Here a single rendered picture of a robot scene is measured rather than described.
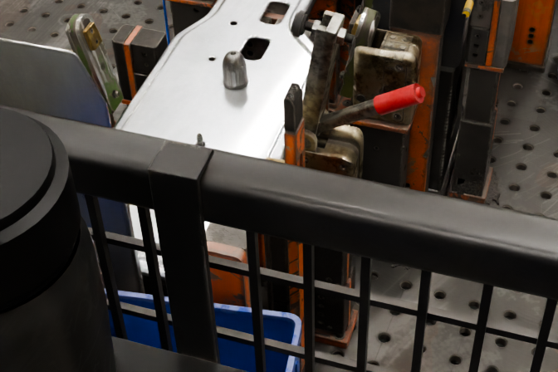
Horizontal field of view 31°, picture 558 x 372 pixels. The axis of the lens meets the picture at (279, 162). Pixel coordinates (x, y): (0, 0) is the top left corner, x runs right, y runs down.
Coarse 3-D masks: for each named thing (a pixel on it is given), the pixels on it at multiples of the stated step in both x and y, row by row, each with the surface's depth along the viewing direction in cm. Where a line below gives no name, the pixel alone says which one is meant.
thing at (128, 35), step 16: (128, 32) 143; (144, 32) 143; (160, 32) 143; (128, 48) 141; (144, 48) 141; (160, 48) 142; (128, 64) 143; (144, 64) 143; (128, 80) 146; (144, 80) 145; (128, 96) 148
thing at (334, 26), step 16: (304, 16) 106; (336, 16) 106; (320, 32) 105; (336, 32) 104; (320, 48) 106; (336, 48) 108; (320, 64) 107; (320, 80) 109; (304, 96) 111; (320, 96) 110; (304, 112) 113; (320, 112) 112
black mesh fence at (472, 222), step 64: (64, 128) 44; (128, 192) 43; (256, 192) 41; (320, 192) 40; (384, 192) 40; (256, 256) 44; (384, 256) 40; (448, 256) 39; (512, 256) 38; (256, 320) 47; (448, 320) 44
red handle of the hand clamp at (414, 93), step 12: (384, 96) 110; (396, 96) 108; (408, 96) 108; (420, 96) 108; (348, 108) 113; (360, 108) 111; (372, 108) 111; (384, 108) 110; (396, 108) 109; (324, 120) 114; (336, 120) 113; (348, 120) 113
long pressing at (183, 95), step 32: (224, 0) 147; (256, 0) 146; (288, 0) 146; (192, 32) 141; (224, 32) 141; (256, 32) 141; (288, 32) 140; (160, 64) 137; (192, 64) 136; (256, 64) 135; (288, 64) 135; (160, 96) 131; (192, 96) 131; (224, 96) 131; (256, 96) 131; (128, 128) 127; (160, 128) 127; (192, 128) 126; (224, 128) 126; (256, 128) 126; (160, 256) 111
